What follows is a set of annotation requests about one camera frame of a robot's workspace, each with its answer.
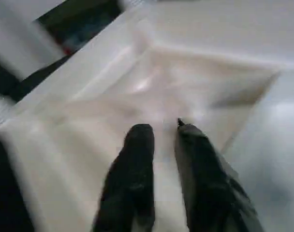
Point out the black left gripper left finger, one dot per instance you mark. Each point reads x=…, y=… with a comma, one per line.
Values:
x=130, y=174

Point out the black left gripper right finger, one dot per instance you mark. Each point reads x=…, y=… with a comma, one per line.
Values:
x=205, y=183

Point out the white plastic table top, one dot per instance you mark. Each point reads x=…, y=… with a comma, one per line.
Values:
x=89, y=108

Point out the black glossy mat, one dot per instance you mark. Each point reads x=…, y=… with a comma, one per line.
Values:
x=6, y=193

